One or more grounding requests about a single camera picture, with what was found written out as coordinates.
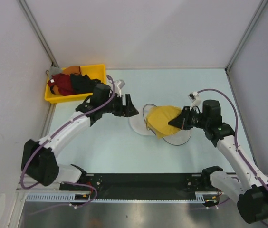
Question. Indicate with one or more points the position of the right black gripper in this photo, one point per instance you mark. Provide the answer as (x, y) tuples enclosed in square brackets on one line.
[(182, 120)]

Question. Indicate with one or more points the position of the dark red garment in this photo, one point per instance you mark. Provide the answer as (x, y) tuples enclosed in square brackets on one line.
[(60, 84)]

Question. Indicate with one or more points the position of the yellow bra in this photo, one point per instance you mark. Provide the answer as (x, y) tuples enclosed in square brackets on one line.
[(158, 117)]

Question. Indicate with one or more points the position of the orange garment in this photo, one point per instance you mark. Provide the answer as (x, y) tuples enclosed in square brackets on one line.
[(72, 70)]

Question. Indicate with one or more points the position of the white slotted cable duct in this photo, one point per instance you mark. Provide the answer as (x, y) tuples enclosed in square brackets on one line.
[(185, 197)]

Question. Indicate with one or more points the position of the aluminium frame post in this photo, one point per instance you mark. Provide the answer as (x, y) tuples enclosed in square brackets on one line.
[(37, 30), (247, 33)]

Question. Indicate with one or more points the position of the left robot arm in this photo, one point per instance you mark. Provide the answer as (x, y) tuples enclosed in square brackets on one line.
[(39, 160)]

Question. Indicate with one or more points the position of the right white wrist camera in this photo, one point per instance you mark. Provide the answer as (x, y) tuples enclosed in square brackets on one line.
[(195, 99)]

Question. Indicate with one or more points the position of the white mesh laundry bag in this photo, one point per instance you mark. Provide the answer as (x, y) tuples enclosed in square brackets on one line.
[(138, 124)]

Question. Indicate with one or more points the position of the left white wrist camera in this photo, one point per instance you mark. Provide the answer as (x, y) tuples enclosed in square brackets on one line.
[(117, 86)]

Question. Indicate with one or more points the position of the right aluminium frame post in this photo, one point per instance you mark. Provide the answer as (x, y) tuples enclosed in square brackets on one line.
[(247, 33)]

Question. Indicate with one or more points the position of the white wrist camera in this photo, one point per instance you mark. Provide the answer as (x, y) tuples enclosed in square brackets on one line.
[(117, 86), (195, 99)]

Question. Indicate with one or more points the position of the yellow plastic bin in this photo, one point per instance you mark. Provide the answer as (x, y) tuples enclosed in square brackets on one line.
[(97, 71)]

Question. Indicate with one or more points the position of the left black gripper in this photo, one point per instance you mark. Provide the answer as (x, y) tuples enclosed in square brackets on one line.
[(128, 110)]

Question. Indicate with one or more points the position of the black garment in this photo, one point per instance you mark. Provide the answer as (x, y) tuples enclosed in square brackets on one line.
[(83, 84)]

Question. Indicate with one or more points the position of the grey garment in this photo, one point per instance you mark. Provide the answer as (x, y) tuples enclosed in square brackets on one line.
[(54, 71)]

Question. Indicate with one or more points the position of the left aluminium frame post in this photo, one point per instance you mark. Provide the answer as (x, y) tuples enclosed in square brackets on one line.
[(37, 30)]

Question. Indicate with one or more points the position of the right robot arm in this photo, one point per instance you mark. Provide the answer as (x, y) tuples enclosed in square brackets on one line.
[(250, 190)]

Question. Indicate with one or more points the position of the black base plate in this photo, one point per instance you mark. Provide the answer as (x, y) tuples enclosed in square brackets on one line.
[(151, 183)]

